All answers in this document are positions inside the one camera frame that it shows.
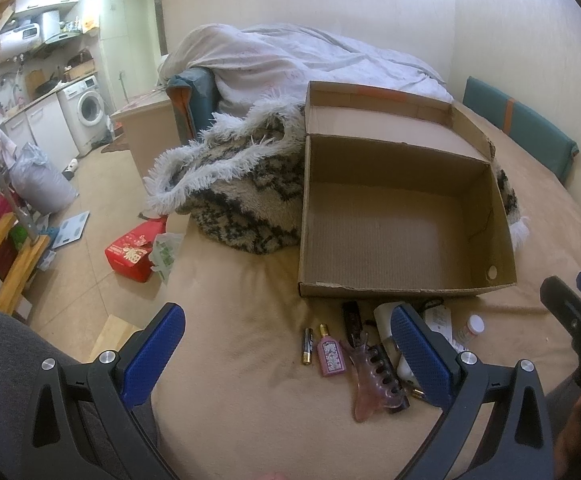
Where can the black flashlight with strap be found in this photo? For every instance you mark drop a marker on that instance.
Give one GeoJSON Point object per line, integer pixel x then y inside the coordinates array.
{"type": "Point", "coordinates": [352, 322]}

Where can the teal cushion orange stripe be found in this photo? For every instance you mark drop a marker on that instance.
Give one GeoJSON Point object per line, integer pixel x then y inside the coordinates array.
{"type": "Point", "coordinates": [536, 135]}

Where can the white remote control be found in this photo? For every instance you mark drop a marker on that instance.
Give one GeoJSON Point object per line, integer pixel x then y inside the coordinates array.
{"type": "Point", "coordinates": [438, 319]}

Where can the teal armchair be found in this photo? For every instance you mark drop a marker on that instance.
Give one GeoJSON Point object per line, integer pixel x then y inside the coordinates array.
{"type": "Point", "coordinates": [195, 98]}

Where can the pink hair claw clip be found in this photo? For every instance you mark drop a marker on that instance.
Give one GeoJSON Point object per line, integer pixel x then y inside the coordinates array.
{"type": "Point", "coordinates": [378, 388]}

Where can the pink perfume bottle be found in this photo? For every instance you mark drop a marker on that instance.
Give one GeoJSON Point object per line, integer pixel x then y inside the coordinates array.
{"type": "Point", "coordinates": [332, 359]}

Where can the white cap pill bottle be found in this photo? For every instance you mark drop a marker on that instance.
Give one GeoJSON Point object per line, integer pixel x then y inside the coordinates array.
{"type": "Point", "coordinates": [472, 328]}

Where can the grey plastic bag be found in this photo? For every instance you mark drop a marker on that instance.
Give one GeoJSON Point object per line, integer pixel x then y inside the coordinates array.
{"type": "Point", "coordinates": [37, 181]}

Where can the shaggy black beige rug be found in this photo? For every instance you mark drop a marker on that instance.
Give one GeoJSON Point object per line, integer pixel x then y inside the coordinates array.
{"type": "Point", "coordinates": [241, 180]}

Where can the white crumpled duvet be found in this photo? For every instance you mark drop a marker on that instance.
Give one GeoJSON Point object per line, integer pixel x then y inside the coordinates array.
{"type": "Point", "coordinates": [281, 59]}

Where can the red gift bag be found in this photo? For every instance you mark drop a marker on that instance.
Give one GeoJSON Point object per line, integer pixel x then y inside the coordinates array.
{"type": "Point", "coordinates": [128, 256]}

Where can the bathroom scale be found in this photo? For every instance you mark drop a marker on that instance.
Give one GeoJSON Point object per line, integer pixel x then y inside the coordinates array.
{"type": "Point", "coordinates": [71, 230]}

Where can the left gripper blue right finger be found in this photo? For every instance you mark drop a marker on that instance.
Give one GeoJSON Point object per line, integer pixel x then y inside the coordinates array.
{"type": "Point", "coordinates": [430, 356]}

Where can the open cardboard box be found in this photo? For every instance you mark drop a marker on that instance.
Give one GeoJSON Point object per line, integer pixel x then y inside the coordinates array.
{"type": "Point", "coordinates": [400, 199]}

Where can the white kitchen cabinets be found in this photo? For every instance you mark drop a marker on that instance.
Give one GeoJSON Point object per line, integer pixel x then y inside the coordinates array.
{"type": "Point", "coordinates": [44, 124]}

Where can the white water heater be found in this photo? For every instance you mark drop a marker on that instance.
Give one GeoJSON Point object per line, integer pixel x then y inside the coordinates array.
{"type": "Point", "coordinates": [19, 40]}

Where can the black gold AA battery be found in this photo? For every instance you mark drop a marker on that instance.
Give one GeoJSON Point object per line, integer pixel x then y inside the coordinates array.
{"type": "Point", "coordinates": [307, 346]}

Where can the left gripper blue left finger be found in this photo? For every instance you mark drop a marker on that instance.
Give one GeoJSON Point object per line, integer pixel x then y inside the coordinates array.
{"type": "Point", "coordinates": [145, 355]}

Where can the white washing machine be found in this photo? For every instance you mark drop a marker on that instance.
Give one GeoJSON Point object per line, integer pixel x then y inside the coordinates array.
{"type": "Point", "coordinates": [84, 111]}

